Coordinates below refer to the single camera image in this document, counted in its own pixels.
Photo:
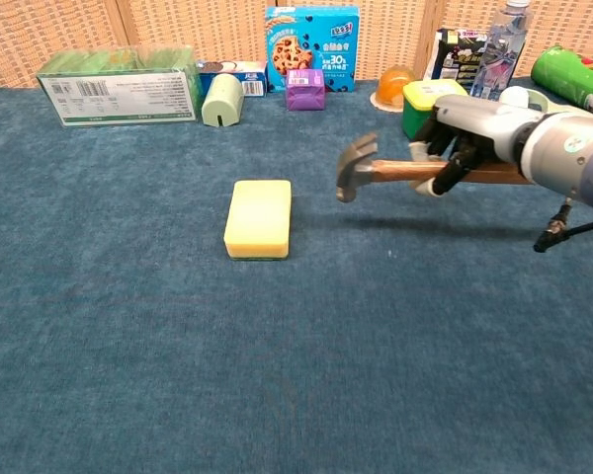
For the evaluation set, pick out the pale green cylindrical cover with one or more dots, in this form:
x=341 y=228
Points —
x=222 y=99

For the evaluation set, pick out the orange jelly cup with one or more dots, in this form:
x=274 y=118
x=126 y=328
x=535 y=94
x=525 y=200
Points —
x=390 y=89

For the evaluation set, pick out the clear plastic water bottle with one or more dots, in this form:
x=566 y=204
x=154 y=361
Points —
x=499 y=54

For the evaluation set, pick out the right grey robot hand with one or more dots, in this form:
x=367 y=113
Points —
x=479 y=123

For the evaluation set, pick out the blue sandwich cookie box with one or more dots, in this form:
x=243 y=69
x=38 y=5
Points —
x=253 y=85

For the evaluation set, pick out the green tub with yellow lid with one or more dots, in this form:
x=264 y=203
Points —
x=417 y=101

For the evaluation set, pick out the pale green lint roller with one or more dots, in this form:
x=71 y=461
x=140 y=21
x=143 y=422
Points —
x=514 y=94

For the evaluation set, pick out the green chips can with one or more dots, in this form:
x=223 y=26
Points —
x=568 y=79

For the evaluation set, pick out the yellow sponge with green base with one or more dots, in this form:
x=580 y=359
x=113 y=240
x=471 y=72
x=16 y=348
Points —
x=259 y=212

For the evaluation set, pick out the small purple carton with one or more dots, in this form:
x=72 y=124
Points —
x=304 y=94

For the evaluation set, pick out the black and white snack box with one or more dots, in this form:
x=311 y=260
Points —
x=454 y=59

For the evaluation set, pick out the blue table cloth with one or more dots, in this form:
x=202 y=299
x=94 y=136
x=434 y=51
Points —
x=277 y=345

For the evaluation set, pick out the clear box of green packets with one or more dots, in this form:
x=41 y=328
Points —
x=118 y=94

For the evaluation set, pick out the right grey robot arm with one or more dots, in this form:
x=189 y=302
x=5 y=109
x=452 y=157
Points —
x=573 y=153

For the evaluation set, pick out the blue chocolate chip cookie box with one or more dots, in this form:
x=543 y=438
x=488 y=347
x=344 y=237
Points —
x=326 y=34

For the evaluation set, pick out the woven folding screen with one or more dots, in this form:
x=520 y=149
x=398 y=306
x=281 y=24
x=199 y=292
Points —
x=54 y=24

